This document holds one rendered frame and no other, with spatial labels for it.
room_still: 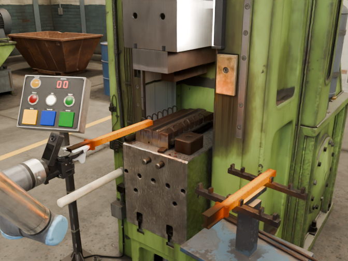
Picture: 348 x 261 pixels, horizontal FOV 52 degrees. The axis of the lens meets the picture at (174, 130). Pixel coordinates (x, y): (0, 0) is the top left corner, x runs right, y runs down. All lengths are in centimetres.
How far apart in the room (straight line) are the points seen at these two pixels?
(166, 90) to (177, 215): 71
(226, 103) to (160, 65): 33
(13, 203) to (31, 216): 8
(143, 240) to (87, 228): 90
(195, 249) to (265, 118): 60
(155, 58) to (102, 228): 154
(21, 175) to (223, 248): 76
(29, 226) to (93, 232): 166
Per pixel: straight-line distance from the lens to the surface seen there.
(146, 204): 181
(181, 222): 171
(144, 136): 173
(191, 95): 209
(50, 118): 190
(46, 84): 197
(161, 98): 199
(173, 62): 158
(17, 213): 103
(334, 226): 298
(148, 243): 194
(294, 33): 183
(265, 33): 148
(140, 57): 164
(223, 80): 155
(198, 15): 163
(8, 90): 693
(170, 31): 152
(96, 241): 265
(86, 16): 1037
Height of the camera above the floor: 157
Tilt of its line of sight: 20 degrees down
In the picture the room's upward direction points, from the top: straight up
